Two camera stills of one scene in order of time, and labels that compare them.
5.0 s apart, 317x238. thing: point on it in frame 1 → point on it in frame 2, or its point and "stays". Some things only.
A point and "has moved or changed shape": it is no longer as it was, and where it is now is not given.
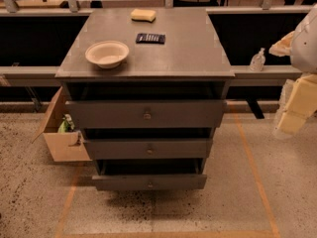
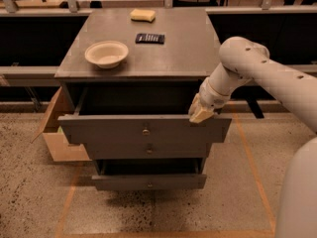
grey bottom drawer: x=150 y=182 stays
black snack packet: x=151 y=38 stays
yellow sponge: x=143 y=15 stays
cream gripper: x=305 y=47 → x=213 y=97
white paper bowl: x=107 y=54 stays
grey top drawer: x=150 y=114 has moved or changed shape
